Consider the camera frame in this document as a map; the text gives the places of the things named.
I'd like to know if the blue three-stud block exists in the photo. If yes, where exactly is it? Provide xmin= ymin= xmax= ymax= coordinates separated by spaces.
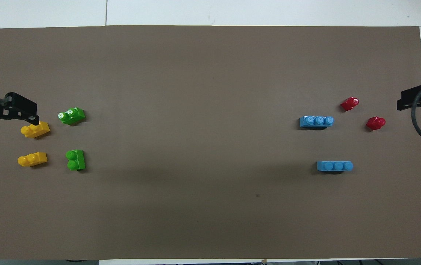
xmin=299 ymin=116 xmax=335 ymax=128
xmin=317 ymin=161 xmax=354 ymax=173

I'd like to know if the red one-stud block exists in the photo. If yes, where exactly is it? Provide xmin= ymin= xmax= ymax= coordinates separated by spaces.
xmin=340 ymin=96 xmax=360 ymax=112
xmin=366 ymin=116 xmax=386 ymax=131

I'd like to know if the yellow two-stud block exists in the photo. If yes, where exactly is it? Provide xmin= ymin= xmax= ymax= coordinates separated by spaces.
xmin=21 ymin=121 xmax=50 ymax=139
xmin=17 ymin=152 xmax=48 ymax=167

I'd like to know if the brown table mat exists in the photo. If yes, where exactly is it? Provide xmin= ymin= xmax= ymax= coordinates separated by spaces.
xmin=0 ymin=25 xmax=421 ymax=261

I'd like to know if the green two-stud block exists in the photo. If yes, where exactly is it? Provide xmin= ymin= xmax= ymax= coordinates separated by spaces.
xmin=58 ymin=107 xmax=86 ymax=126
xmin=65 ymin=149 xmax=86 ymax=172

